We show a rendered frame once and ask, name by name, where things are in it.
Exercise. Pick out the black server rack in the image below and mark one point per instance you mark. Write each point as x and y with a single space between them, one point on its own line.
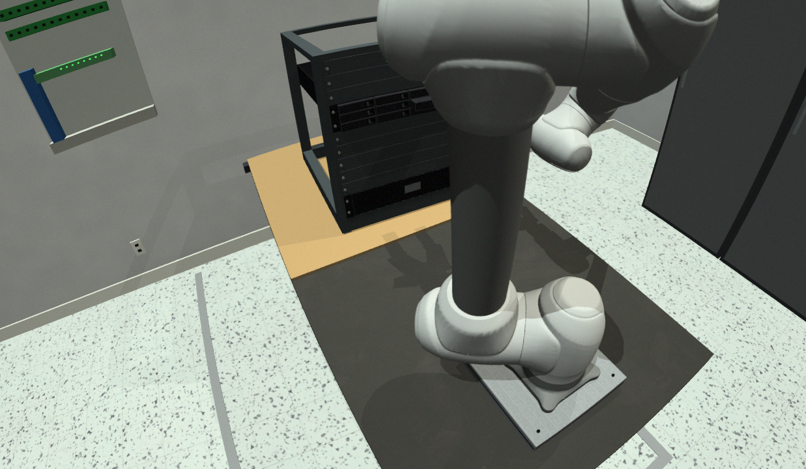
377 172

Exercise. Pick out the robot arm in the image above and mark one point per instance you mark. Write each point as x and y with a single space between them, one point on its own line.
490 68

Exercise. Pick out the tan flat board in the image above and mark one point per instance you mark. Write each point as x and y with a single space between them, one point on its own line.
303 226

